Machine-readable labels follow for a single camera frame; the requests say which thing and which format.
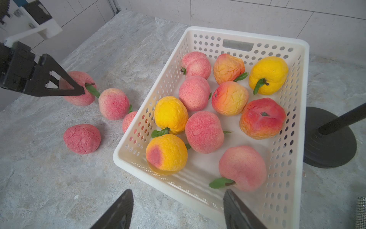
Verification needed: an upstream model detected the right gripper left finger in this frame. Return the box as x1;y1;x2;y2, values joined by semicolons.
91;189;134;229

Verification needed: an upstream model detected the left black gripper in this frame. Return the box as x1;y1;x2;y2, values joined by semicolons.
1;42;85;97

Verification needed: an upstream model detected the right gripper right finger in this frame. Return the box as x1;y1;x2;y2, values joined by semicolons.
223;189;266;229

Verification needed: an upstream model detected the white perforated plastic basket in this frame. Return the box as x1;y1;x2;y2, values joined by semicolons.
113;26;309;229

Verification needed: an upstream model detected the dark pink peach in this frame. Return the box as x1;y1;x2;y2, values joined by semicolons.
63;124;102;155

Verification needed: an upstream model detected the yellow peach with leaf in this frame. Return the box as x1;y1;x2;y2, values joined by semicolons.
146;134;188;175

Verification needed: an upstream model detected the red orange peach bottom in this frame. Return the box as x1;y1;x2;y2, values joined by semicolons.
239;98;286;140

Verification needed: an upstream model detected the orange pink peach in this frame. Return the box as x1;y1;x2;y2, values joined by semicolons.
212;81;249;116

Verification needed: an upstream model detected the orange wrinkled peach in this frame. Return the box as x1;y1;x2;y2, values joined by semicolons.
213;53;248;85

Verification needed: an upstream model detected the pink peach with leaf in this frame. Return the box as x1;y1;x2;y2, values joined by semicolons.
181;52;211;80

